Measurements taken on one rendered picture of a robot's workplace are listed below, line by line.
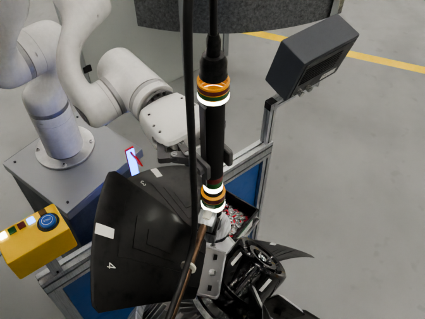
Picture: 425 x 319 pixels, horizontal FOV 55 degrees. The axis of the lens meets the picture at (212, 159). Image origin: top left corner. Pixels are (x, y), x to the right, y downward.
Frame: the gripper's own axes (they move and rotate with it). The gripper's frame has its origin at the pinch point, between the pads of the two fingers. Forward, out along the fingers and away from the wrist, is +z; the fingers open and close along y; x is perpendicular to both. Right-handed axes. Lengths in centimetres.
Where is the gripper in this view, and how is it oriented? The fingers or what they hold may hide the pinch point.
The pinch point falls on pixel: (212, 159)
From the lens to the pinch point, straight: 64.0
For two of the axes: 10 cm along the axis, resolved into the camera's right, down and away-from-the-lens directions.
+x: -0.1, -6.6, -7.5
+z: 6.2, 5.9, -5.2
